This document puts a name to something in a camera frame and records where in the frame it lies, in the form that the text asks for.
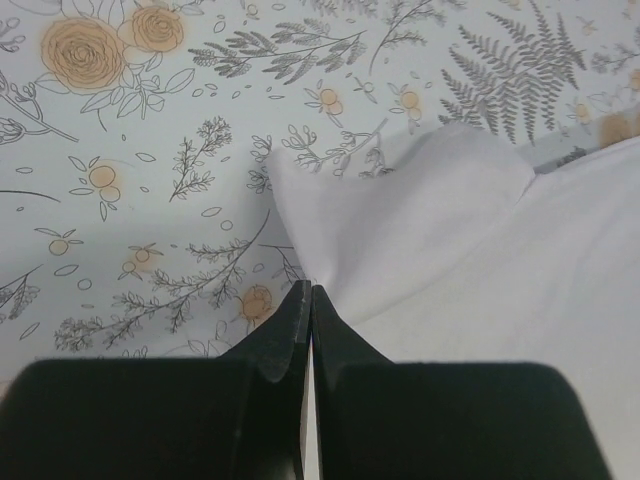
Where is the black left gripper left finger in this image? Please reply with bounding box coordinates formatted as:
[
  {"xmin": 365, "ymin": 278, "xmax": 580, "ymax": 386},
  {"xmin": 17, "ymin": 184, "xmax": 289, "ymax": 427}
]
[{"xmin": 1, "ymin": 281, "xmax": 311, "ymax": 479}]

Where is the floral patterned table mat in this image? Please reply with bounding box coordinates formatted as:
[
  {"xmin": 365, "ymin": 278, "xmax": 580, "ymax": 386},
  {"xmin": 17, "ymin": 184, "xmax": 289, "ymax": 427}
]
[{"xmin": 1, "ymin": 1, "xmax": 639, "ymax": 384}]

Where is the white t shirt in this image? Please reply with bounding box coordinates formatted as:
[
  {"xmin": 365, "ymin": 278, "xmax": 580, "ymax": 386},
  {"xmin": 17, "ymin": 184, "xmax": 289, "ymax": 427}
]
[{"xmin": 266, "ymin": 124, "xmax": 639, "ymax": 479}]

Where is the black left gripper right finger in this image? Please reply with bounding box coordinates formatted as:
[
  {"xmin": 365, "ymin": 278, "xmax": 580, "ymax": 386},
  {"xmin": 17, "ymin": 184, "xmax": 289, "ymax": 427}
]
[{"xmin": 310, "ymin": 286, "xmax": 610, "ymax": 479}]

